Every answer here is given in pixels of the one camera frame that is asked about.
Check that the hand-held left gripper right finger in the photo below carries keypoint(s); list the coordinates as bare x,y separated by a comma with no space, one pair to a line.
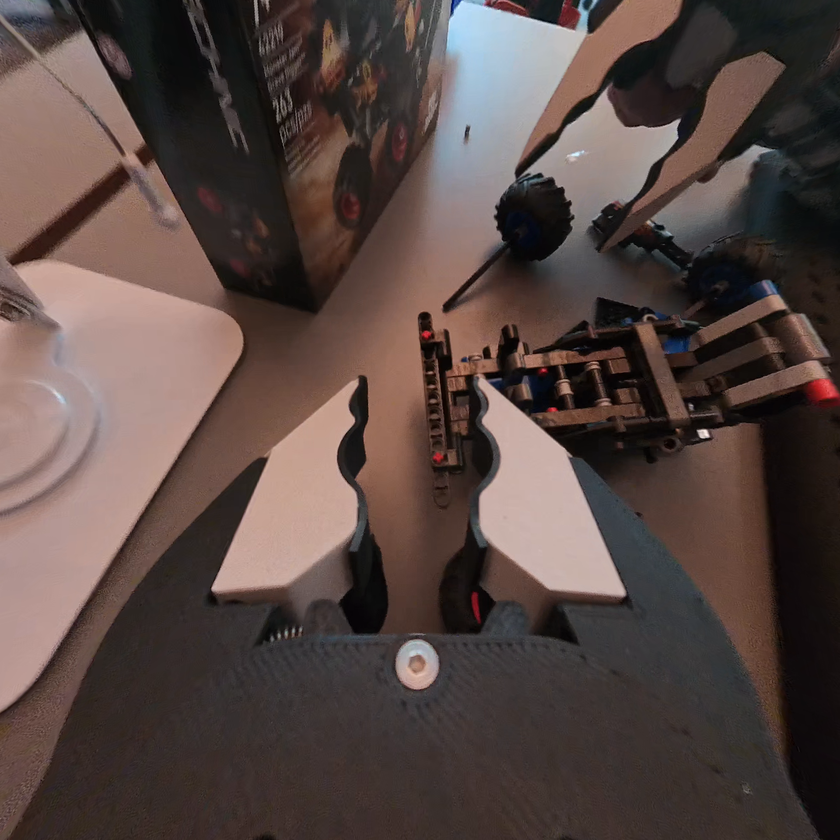
551,525

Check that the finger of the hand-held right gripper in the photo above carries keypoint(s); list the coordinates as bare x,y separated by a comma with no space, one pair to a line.
590,65
715,118

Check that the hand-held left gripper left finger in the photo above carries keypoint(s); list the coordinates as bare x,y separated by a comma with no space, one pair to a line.
289,525

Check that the toy brick monster truck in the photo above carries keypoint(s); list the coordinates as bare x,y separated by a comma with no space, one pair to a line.
623,380

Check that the person's right hand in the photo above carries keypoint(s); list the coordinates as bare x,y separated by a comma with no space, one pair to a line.
646,102

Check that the black tyre blue hub wheel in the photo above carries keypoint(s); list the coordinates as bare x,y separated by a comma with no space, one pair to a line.
544,210
728,266

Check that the white tilted board stand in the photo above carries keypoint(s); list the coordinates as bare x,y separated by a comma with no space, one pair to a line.
131,394

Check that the black perforated seat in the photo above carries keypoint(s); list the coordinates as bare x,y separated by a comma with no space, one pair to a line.
814,525

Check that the toy set cardboard box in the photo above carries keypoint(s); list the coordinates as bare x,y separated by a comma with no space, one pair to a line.
197,131

